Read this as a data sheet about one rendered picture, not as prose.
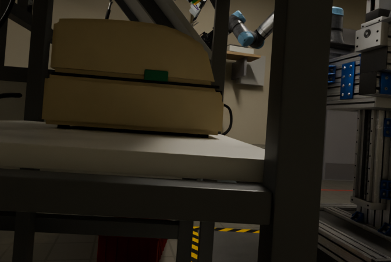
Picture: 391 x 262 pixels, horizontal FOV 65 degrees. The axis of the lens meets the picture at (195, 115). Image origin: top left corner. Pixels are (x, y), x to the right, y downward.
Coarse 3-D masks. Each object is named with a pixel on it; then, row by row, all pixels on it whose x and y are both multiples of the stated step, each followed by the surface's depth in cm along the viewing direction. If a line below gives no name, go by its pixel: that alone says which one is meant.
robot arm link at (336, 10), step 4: (332, 8) 172; (336, 8) 171; (340, 8) 172; (332, 12) 172; (336, 12) 171; (340, 12) 172; (332, 16) 172; (336, 16) 171; (340, 16) 172; (332, 20) 171; (336, 20) 171; (340, 20) 172; (332, 24) 171; (336, 24) 171; (340, 24) 172; (340, 28) 172
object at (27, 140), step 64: (320, 0) 23; (320, 64) 23; (0, 128) 41; (320, 128) 22; (0, 192) 22; (64, 192) 22; (128, 192) 22; (192, 192) 22; (256, 192) 23; (320, 192) 22
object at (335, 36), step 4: (332, 28) 171; (336, 28) 171; (332, 32) 171; (336, 32) 171; (340, 32) 172; (332, 36) 170; (336, 36) 170; (340, 36) 171; (332, 40) 169; (336, 40) 169; (340, 40) 170
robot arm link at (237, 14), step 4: (236, 12) 163; (240, 12) 162; (232, 16) 163; (236, 16) 162; (240, 16) 162; (232, 20) 163; (236, 20) 162; (240, 20) 162; (244, 20) 163; (232, 24) 163; (232, 28) 163
